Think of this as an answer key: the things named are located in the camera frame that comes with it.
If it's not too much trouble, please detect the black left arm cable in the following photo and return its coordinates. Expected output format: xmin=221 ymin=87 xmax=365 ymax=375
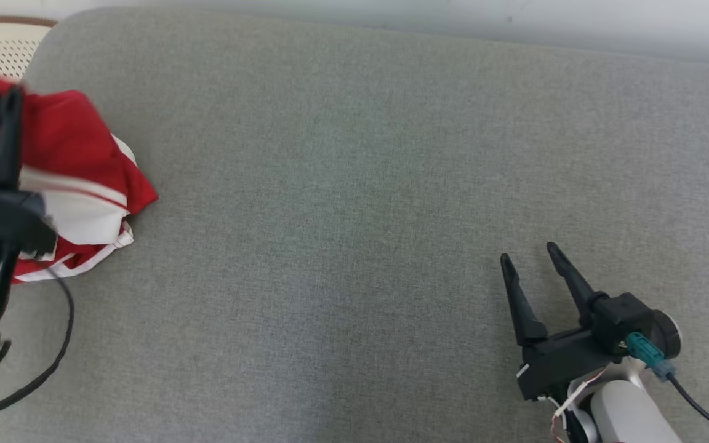
xmin=0 ymin=261 xmax=76 ymax=420

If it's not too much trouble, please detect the red Bulls 23 jersey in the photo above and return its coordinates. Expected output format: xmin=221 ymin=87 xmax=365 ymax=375
xmin=0 ymin=77 xmax=159 ymax=247

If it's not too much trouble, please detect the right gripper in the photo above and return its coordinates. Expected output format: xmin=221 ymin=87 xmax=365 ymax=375
xmin=501 ymin=242 xmax=626 ymax=401

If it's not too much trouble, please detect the grey fabric sofa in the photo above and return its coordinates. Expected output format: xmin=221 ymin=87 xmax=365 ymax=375
xmin=0 ymin=6 xmax=709 ymax=443

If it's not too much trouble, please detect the thin white red wire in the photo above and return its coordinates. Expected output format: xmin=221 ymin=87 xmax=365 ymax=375
xmin=550 ymin=366 xmax=607 ymax=443

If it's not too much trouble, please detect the black cable with teal plug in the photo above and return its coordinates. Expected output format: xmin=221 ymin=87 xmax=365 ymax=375
xmin=625 ymin=332 xmax=709 ymax=441

